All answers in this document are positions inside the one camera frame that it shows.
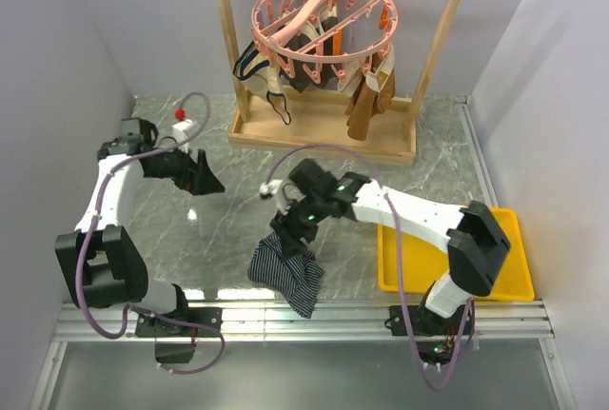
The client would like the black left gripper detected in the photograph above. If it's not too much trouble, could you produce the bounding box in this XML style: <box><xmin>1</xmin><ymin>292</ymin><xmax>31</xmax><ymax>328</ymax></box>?
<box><xmin>147</xmin><ymin>139</ymin><xmax>226</xmax><ymax>195</ymax></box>

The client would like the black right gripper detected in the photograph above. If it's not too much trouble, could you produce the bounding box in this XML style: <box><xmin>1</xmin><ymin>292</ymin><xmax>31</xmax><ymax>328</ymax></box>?
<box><xmin>269</xmin><ymin>194</ymin><xmax>327</xmax><ymax>263</ymax></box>

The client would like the navy striped underwear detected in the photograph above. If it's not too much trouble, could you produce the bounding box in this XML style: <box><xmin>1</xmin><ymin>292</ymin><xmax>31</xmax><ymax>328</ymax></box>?
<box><xmin>247</xmin><ymin>232</ymin><xmax>324</xmax><ymax>319</ymax></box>

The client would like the pink round clip hanger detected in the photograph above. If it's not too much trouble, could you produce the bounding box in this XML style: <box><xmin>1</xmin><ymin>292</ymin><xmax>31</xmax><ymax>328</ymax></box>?
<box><xmin>251</xmin><ymin>0</ymin><xmax>399</xmax><ymax>89</ymax></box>

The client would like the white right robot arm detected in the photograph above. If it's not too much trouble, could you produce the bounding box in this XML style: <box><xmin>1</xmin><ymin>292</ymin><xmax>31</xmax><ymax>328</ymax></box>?
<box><xmin>259</xmin><ymin>159</ymin><xmax>511</xmax><ymax>336</ymax></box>

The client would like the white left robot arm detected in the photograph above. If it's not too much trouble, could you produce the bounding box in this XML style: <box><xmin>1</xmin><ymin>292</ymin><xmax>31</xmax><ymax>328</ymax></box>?
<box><xmin>54</xmin><ymin>111</ymin><xmax>225</xmax><ymax>340</ymax></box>

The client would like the wooden hanger rack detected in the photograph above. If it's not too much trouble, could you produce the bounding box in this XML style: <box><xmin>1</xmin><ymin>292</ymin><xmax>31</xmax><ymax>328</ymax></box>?
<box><xmin>217</xmin><ymin>0</ymin><xmax>461</xmax><ymax>166</ymax></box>

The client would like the dark hanging garment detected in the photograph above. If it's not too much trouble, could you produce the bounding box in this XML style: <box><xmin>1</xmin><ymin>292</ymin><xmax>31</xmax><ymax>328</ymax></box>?
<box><xmin>281</xmin><ymin>6</ymin><xmax>338</xmax><ymax>93</ymax></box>

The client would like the brown hanging garment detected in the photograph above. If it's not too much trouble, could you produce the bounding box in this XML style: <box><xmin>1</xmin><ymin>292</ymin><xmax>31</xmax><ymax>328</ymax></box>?
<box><xmin>345</xmin><ymin>70</ymin><xmax>396</xmax><ymax>141</ymax></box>

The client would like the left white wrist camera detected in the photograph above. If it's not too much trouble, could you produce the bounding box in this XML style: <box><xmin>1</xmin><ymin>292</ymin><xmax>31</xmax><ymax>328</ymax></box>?
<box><xmin>171</xmin><ymin>108</ymin><xmax>200</xmax><ymax>147</ymax></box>

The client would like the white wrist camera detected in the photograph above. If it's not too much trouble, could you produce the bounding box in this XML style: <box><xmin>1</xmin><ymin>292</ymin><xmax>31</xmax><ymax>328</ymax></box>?
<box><xmin>259</xmin><ymin>179</ymin><xmax>295</xmax><ymax>216</ymax></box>
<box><xmin>171</xmin><ymin>108</ymin><xmax>200</xmax><ymax>147</ymax></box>

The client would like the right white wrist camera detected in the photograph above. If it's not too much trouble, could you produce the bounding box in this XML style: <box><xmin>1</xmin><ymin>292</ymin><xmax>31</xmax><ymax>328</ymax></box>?
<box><xmin>259</xmin><ymin>179</ymin><xmax>295</xmax><ymax>216</ymax></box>

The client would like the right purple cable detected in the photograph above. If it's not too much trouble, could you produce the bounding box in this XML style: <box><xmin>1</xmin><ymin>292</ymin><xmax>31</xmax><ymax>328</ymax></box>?
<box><xmin>266</xmin><ymin>143</ymin><xmax>477</xmax><ymax>392</ymax></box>

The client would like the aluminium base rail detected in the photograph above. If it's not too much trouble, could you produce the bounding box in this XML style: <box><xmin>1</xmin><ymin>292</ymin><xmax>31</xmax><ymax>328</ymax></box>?
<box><xmin>51</xmin><ymin>300</ymin><xmax>555</xmax><ymax>343</ymax></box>

